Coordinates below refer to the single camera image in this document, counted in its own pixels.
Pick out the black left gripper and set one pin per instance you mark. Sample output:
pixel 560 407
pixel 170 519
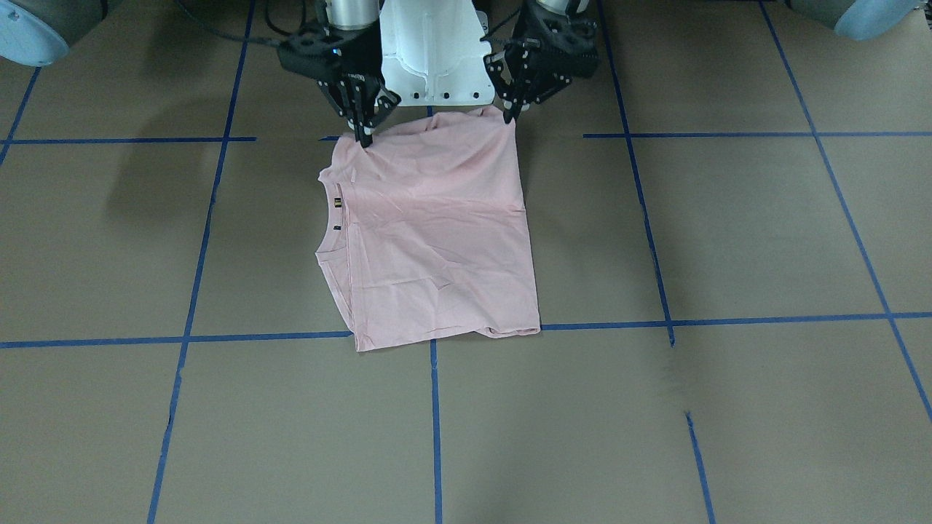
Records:
pixel 536 70

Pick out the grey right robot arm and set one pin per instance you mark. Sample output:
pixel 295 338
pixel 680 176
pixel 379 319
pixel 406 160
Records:
pixel 38 33

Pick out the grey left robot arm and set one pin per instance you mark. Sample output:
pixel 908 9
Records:
pixel 854 20

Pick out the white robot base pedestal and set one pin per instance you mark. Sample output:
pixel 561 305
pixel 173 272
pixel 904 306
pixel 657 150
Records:
pixel 433 53

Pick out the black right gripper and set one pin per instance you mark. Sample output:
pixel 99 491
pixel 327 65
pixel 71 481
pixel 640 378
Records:
pixel 354 78

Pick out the pink Snoopy t-shirt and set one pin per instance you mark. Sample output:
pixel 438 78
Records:
pixel 427 232

